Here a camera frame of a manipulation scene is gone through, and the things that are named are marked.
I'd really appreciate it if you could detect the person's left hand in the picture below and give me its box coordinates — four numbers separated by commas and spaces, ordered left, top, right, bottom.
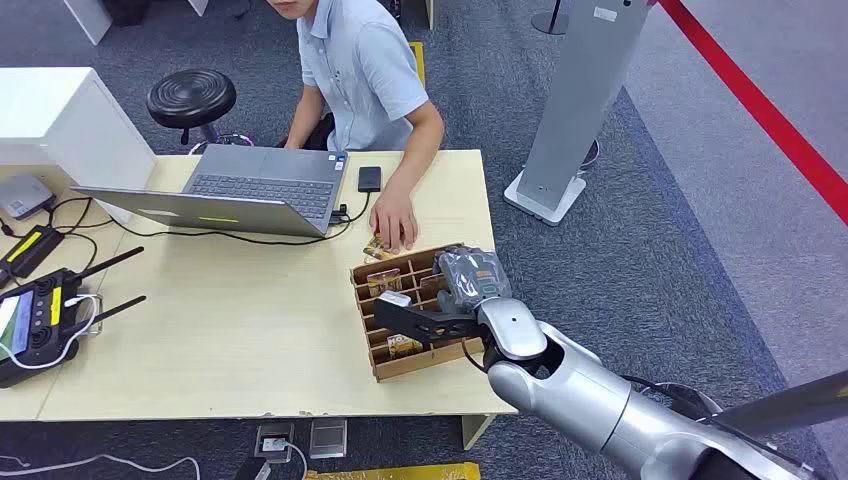
368, 188, 421, 257

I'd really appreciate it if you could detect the brown patterned card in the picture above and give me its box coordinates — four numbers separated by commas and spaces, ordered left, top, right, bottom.
362, 234, 399, 262
386, 334, 425, 361
366, 267, 404, 298

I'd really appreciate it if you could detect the brown wooden card organizer box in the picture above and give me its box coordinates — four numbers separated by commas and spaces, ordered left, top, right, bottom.
349, 242, 489, 384

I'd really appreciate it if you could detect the person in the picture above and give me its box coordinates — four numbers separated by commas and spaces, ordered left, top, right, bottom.
266, 0, 446, 257

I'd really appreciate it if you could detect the black phone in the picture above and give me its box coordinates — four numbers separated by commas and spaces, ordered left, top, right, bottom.
356, 165, 384, 195

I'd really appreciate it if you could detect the grey open laptop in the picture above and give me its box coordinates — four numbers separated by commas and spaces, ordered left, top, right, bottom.
71, 143, 351, 240

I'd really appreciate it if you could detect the yellow chair part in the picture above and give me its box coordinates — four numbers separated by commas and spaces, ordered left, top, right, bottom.
408, 40, 427, 88

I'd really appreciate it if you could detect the grey kiosk stand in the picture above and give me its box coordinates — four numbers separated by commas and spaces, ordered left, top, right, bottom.
502, 0, 658, 229

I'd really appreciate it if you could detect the wooden table leg panel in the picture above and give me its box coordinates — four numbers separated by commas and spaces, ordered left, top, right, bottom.
460, 413, 497, 452

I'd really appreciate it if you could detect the grey floor plate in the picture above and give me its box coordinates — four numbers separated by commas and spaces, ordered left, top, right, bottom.
308, 417, 349, 460

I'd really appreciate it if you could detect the black round stool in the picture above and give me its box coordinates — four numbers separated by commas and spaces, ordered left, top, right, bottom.
145, 68, 256, 158

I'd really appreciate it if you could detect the black stanchion base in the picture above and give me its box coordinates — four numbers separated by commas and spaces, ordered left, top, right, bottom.
530, 0, 572, 36

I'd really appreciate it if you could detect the floor power socket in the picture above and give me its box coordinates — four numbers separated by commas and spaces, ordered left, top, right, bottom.
253, 423, 297, 464

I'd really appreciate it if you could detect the yellow floor board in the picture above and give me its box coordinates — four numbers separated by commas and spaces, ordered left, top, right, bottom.
303, 461, 482, 480

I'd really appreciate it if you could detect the white furniture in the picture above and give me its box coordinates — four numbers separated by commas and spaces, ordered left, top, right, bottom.
62, 0, 211, 47

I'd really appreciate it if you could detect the black device with yellow label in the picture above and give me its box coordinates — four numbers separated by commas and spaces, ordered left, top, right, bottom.
0, 224, 67, 290

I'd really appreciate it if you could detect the white router box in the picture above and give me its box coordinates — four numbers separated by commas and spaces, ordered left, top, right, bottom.
0, 172, 58, 223

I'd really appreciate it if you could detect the black remote controller with antennas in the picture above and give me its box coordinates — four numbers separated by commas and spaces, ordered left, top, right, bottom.
0, 245, 149, 391

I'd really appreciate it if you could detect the red floor tape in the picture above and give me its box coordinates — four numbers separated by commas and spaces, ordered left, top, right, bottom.
655, 0, 848, 228

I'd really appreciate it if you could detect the dark grey bar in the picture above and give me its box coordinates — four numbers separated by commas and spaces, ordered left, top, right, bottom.
711, 370, 848, 439

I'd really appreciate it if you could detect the black bracket wrist camera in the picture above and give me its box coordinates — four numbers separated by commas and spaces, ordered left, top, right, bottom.
372, 290, 482, 346

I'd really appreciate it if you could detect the white plug cable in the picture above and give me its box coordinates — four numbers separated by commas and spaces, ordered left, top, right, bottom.
280, 439, 310, 480

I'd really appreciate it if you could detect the black thin cable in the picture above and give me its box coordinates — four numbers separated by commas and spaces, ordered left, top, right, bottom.
47, 195, 115, 274

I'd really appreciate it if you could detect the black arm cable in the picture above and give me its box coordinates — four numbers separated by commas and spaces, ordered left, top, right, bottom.
621, 373, 817, 476

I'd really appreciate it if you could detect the white controller cable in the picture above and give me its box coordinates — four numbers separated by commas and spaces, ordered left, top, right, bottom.
0, 294, 105, 372

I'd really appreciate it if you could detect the white floor cable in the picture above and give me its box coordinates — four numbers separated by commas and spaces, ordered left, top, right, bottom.
0, 453, 203, 480

